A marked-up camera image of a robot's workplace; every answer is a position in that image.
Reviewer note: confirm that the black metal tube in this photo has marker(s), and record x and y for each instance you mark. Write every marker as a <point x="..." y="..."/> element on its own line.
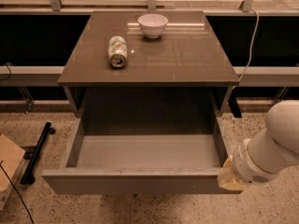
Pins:
<point x="28" y="176"/>

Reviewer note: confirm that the white ceramic bowl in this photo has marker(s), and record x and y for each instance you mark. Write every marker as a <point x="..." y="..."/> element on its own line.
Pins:
<point x="152" y="25"/>

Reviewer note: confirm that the grey top drawer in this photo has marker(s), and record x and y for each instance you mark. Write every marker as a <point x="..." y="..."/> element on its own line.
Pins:
<point x="143" y="141"/>

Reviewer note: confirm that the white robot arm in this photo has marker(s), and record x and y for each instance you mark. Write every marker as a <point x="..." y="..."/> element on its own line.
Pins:
<point x="259" y="160"/>

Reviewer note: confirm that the metal railing frame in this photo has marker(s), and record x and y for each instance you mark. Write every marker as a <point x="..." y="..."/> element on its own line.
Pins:
<point x="259" y="38"/>

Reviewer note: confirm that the grey drawer cabinet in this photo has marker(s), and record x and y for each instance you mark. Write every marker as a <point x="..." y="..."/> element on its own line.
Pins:
<point x="187" y="54"/>

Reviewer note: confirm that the brown cardboard panel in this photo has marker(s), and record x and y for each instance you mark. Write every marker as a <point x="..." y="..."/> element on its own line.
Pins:
<point x="11" y="156"/>

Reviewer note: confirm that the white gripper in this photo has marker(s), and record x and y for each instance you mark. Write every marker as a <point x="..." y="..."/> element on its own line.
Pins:
<point x="247" y="164"/>

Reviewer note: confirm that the green white soda can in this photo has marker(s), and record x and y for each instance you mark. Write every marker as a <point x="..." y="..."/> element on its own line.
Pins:
<point x="117" y="51"/>

